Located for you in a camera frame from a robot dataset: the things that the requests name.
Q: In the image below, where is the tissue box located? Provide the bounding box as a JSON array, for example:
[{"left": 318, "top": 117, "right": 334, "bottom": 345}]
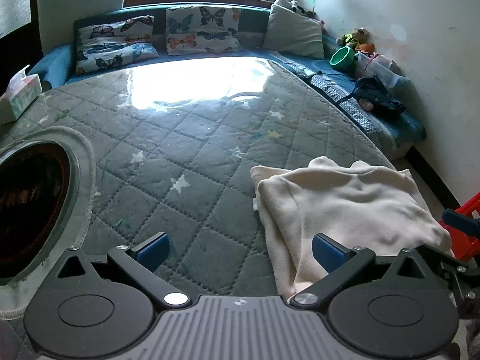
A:
[{"left": 0, "top": 65, "right": 43, "bottom": 125}]

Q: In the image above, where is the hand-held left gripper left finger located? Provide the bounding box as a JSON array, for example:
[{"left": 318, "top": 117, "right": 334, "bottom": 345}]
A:
[{"left": 56, "top": 232, "right": 190, "bottom": 307}]

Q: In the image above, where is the wide butterfly print cushion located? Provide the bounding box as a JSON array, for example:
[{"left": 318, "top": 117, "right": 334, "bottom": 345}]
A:
[{"left": 75, "top": 15, "right": 159, "bottom": 75}]

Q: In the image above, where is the red plastic object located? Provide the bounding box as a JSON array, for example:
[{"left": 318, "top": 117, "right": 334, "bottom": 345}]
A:
[{"left": 448, "top": 190, "right": 480, "bottom": 261}]

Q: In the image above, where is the dark garment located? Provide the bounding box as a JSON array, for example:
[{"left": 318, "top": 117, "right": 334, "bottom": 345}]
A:
[{"left": 352, "top": 76, "right": 406, "bottom": 121}]

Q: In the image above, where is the cream garment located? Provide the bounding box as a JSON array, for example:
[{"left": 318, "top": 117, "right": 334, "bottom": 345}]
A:
[{"left": 250, "top": 156, "right": 455, "bottom": 301}]

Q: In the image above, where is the teal sofa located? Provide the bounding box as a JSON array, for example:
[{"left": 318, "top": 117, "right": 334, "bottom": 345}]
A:
[{"left": 28, "top": 5, "right": 427, "bottom": 158}]

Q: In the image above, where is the grey quilted star table cover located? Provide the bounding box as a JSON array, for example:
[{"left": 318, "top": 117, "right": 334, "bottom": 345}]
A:
[{"left": 0, "top": 57, "right": 404, "bottom": 360}]

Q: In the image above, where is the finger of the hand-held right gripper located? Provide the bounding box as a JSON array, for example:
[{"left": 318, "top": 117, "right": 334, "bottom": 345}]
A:
[
  {"left": 442, "top": 208, "right": 480, "bottom": 239},
  {"left": 417, "top": 244, "right": 480, "bottom": 310}
]

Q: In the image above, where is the grey pillow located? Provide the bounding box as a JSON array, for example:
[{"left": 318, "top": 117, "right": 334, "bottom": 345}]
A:
[{"left": 262, "top": 4, "right": 325, "bottom": 60}]

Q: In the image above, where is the square butterfly print cushion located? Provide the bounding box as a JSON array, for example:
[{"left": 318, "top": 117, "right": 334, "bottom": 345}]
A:
[{"left": 165, "top": 5, "right": 242, "bottom": 56}]

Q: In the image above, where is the green plastic bowl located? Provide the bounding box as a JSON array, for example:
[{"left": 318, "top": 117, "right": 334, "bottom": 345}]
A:
[{"left": 329, "top": 46, "right": 356, "bottom": 70}]

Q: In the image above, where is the black and white plush toy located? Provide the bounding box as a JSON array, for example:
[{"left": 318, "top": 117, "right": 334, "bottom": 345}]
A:
[{"left": 275, "top": 0, "right": 313, "bottom": 17}]

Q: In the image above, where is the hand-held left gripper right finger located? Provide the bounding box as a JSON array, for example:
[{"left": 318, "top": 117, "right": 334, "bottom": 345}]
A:
[{"left": 288, "top": 233, "right": 451, "bottom": 307}]

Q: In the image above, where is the plush bear toy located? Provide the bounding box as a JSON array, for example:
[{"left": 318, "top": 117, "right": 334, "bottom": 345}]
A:
[{"left": 337, "top": 27, "right": 370, "bottom": 47}]

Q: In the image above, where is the blue patterned sofa throw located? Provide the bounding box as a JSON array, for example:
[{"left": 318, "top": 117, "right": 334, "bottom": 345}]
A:
[{"left": 275, "top": 50, "right": 398, "bottom": 154}]

